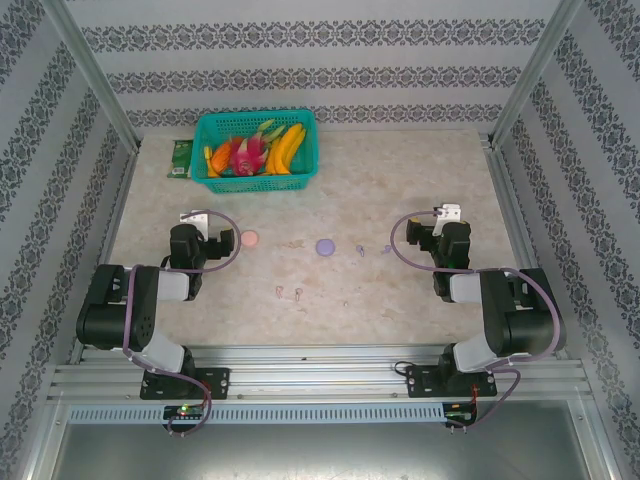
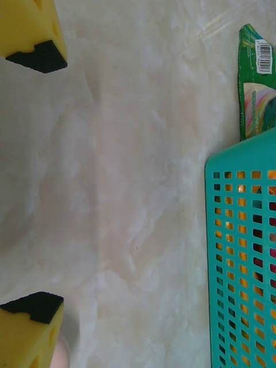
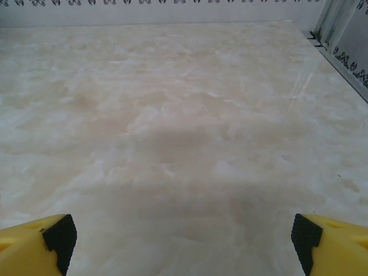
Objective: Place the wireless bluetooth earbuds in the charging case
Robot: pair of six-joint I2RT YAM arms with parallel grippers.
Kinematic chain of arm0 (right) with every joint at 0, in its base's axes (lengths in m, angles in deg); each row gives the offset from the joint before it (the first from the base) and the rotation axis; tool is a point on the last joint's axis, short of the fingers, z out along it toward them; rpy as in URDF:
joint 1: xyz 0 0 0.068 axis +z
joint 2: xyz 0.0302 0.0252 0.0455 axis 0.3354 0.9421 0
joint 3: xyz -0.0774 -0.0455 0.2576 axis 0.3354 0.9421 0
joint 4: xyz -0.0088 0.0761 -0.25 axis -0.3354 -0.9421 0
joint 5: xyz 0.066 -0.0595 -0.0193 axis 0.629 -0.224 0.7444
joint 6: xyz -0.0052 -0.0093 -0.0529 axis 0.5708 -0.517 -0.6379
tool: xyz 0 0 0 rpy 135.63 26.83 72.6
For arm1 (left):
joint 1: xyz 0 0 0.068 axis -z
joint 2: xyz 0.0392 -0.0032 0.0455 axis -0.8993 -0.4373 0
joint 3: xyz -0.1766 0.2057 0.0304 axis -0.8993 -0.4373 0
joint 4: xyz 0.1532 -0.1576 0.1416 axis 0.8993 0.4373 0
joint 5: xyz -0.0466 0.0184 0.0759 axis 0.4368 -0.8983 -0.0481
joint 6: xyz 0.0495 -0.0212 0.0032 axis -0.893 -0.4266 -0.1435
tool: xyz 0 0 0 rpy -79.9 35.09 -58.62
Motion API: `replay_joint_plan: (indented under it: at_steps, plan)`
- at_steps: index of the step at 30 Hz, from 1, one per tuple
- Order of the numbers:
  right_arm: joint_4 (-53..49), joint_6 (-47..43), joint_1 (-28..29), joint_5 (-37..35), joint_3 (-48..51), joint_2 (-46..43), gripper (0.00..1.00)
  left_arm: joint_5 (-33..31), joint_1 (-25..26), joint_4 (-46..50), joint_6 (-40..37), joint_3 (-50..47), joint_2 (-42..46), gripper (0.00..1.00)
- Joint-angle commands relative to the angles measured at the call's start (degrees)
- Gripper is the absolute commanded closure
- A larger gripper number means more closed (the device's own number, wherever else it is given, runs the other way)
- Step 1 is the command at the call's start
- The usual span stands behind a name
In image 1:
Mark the aluminium side rail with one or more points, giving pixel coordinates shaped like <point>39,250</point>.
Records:
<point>119,200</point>
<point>511,200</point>

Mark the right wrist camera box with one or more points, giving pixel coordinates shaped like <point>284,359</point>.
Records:
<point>450,212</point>

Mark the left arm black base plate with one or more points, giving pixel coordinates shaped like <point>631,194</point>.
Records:
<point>215,384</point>

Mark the green snack packet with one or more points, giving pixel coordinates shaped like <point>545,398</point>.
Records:
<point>180,159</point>

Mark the yellow banana bunch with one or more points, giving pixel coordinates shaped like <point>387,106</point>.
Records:
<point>285,150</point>

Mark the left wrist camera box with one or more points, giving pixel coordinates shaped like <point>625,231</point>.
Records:
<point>197,220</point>

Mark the aluminium frame post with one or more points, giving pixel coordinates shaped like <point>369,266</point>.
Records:
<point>92,75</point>
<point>532,75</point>

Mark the purple earbud charging case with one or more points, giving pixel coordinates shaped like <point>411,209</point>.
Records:
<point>325,247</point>

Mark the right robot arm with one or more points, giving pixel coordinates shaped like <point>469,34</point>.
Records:
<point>520,320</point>

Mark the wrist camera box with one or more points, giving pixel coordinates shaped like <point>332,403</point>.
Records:
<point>450,212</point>
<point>197,220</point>

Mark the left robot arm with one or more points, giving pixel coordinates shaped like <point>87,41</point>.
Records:
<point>150,330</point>

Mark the teal plastic basket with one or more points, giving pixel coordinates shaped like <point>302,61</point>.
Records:
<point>250,186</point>

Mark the small yellow fruit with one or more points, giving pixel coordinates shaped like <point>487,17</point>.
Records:
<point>208,160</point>

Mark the pink earbud charging case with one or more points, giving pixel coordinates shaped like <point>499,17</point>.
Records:
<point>250,239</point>

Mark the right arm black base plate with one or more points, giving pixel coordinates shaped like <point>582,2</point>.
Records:
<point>425,382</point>

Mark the aluminium mounting rail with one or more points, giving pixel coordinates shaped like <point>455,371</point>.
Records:
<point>320,372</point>

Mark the grey sheet metal panel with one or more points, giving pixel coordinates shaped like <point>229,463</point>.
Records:
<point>320,455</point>

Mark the orange mango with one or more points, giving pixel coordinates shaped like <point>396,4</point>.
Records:
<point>220,156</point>

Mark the pink dragon fruit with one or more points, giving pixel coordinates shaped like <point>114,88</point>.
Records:
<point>245,156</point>

